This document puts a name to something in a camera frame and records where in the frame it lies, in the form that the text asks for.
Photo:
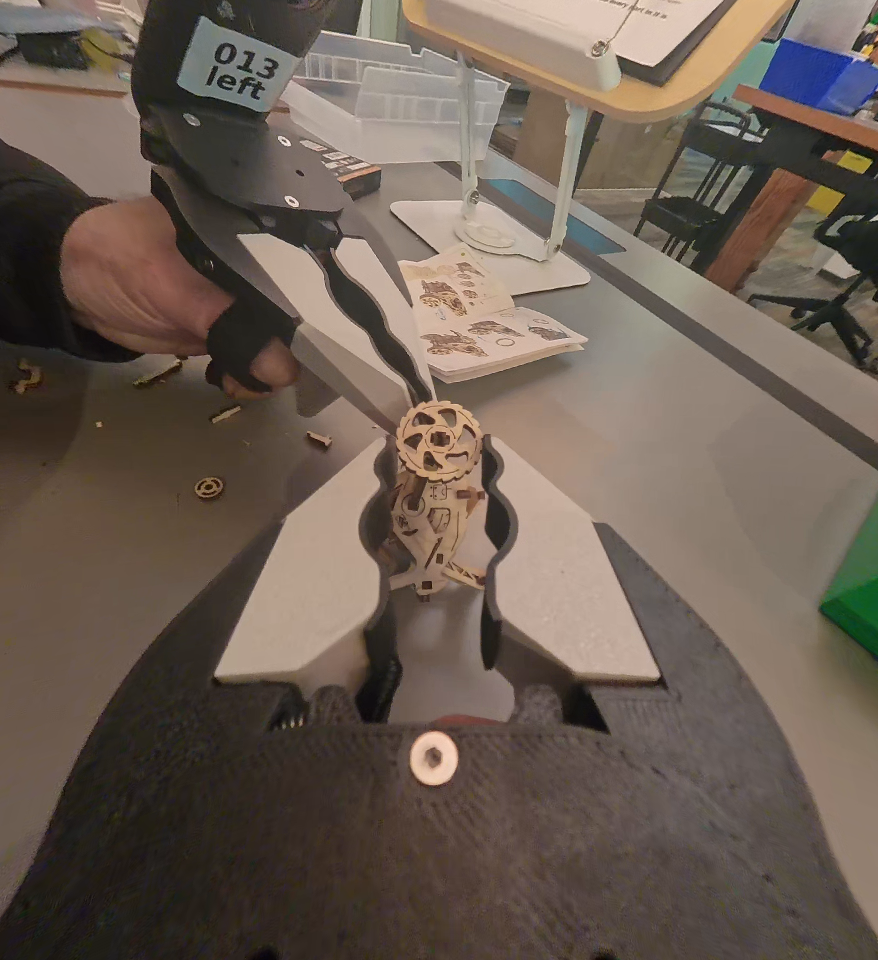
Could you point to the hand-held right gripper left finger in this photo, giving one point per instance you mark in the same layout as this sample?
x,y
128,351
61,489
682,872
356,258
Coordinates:
x,y
311,600

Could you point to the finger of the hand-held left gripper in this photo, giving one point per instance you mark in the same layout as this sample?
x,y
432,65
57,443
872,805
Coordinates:
x,y
379,285
311,315

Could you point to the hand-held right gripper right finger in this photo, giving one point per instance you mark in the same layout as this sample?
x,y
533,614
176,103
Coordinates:
x,y
566,600

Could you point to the wooden buggy model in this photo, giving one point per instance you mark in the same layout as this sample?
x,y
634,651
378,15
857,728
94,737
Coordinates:
x,y
428,525

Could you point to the thick wooden wheel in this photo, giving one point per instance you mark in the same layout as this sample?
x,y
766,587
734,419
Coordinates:
x,y
405,442

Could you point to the person's left hand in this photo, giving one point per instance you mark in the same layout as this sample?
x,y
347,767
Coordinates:
x,y
131,285

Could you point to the black cardboard box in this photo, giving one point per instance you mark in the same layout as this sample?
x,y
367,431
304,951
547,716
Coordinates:
x,y
356,180

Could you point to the instruction booklet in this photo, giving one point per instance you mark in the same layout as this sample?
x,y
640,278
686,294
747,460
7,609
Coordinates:
x,y
484,352

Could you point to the wooden offcut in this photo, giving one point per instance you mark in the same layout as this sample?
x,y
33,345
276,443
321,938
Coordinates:
x,y
225,415
26,375
319,440
158,373

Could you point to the clear plastic drawer cabinet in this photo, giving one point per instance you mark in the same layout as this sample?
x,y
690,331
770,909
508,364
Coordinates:
x,y
409,112

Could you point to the white book stand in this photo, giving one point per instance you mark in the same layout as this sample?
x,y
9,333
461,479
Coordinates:
x,y
544,274

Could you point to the black metal stool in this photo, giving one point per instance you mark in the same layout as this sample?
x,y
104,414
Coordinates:
x,y
679,214

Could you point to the green plastic bin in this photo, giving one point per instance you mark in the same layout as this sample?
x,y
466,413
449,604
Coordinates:
x,y
874,562

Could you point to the wooden workbench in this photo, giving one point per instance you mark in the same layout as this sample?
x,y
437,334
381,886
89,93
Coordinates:
x,y
784,105

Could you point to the black office chair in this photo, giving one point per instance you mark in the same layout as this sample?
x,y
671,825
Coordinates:
x,y
859,247

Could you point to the blue bin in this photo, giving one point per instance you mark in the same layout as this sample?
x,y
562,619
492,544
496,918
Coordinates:
x,y
814,75

